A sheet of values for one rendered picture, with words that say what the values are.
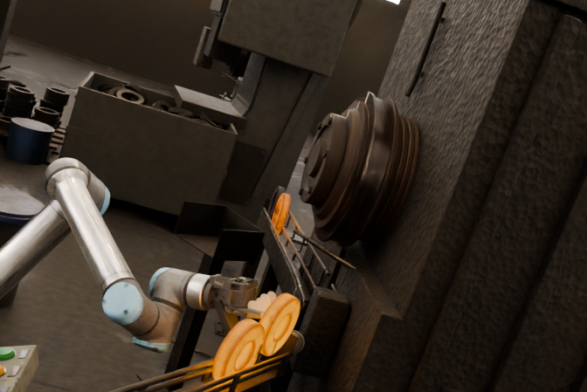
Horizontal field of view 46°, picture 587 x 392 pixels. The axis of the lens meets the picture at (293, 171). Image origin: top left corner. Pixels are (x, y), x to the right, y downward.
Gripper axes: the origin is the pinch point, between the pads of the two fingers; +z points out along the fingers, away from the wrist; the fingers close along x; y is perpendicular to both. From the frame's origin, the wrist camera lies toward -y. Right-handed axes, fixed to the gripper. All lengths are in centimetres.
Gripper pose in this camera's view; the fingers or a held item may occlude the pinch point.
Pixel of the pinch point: (279, 317)
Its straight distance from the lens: 171.9
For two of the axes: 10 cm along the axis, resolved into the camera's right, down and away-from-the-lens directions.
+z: 8.9, 1.0, -4.4
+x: 4.5, -0.2, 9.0
